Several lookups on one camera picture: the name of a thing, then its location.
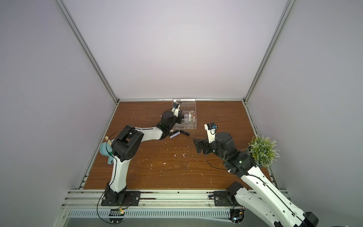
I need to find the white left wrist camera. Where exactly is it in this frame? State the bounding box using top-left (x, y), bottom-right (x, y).
top-left (172, 102), bottom-right (182, 117)

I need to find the black silver band lipstick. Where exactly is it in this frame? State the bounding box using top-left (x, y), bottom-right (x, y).
top-left (180, 130), bottom-right (190, 136)

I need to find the green rake wooden handle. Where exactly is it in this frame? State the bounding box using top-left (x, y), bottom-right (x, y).
top-left (105, 136), bottom-right (112, 145)

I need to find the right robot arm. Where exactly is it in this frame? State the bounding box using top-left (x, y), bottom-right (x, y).
top-left (193, 132), bottom-right (319, 227)

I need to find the clear acrylic lipstick organizer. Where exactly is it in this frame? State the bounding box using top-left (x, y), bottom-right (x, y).
top-left (172, 99), bottom-right (197, 130)

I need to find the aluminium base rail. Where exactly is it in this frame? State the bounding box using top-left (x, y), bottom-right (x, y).
top-left (61, 189), bottom-right (237, 223)

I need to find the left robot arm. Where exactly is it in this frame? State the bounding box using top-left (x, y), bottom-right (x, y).
top-left (105, 107), bottom-right (182, 204)

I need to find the green potted plant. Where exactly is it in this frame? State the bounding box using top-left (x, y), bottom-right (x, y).
top-left (247, 136), bottom-right (280, 168)

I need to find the small lavender lipstick tube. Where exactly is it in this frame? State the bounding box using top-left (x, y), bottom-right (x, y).
top-left (169, 133), bottom-right (181, 139)

